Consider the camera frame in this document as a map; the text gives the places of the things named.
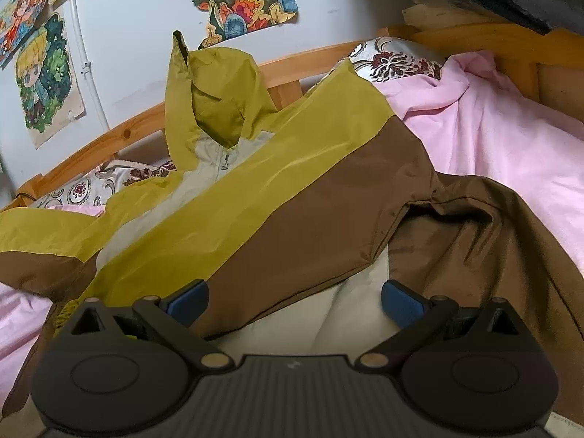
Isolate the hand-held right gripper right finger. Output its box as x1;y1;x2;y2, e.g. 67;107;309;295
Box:
356;279;534;371

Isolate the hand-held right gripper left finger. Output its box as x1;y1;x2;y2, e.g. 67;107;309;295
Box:
55;278;234;371

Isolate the cream and yellow pillow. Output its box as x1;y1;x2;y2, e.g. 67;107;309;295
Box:
0;31;584;438

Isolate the floral satin pillow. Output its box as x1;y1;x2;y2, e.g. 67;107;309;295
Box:
347;36;450;84
27;160;178;211

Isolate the pink bed sheet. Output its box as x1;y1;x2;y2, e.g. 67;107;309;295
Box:
0;50;584;402

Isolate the white wall conduit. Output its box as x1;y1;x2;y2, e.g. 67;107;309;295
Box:
68;0;110;131

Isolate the blond cartoon figure wall poster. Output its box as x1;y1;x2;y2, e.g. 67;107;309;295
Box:
14;11;87;149

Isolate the colourful mushroom wall poster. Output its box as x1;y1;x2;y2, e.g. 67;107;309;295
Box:
164;0;300;49

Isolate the orange-haired cartoon figure wall poster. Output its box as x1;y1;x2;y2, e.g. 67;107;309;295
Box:
0;0;50;70

